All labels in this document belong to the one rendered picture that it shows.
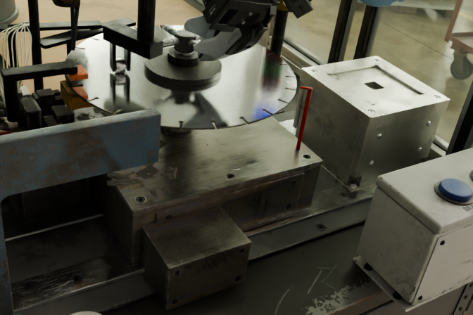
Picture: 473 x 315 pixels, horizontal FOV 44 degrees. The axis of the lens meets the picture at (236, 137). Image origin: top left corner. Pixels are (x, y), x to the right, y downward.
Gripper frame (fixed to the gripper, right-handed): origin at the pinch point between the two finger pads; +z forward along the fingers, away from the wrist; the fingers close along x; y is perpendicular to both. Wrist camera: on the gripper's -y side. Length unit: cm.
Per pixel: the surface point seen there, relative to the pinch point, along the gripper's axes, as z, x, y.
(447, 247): -8.4, 36.1, -15.6
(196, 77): 2.1, 2.7, 2.2
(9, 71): 8.1, -2.4, 24.6
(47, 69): 6.8, -1.8, 20.4
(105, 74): 8.5, -2.4, 11.5
